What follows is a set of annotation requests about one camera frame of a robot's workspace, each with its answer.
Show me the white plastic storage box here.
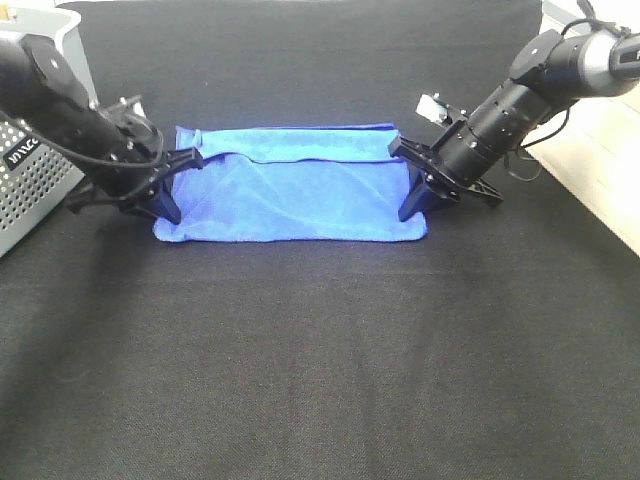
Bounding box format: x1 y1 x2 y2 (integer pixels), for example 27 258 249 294
527 1 639 257

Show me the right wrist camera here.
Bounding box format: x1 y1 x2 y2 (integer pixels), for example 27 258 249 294
415 92 468 128

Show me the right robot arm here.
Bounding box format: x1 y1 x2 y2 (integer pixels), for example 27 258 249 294
389 18 639 221

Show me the black table cloth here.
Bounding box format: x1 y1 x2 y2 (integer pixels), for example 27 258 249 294
1 1 639 479

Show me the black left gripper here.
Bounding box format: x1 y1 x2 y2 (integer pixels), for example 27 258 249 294
65 114 204 224

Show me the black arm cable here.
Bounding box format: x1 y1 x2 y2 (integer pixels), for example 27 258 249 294
502 107 571 184

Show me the blue microfiber towel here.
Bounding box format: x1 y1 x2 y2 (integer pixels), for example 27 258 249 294
153 123 428 243

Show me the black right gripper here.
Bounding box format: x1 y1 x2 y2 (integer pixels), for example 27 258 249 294
388 121 503 221

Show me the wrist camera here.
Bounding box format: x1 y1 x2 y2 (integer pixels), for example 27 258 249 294
415 92 468 128
103 95 146 118

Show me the grey perforated laundry basket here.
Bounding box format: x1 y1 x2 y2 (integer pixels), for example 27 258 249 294
1 1 97 255

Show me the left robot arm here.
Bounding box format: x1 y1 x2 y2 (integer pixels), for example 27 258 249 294
1 34 204 225

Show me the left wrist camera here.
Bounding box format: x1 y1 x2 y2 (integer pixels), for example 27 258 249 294
103 95 146 118

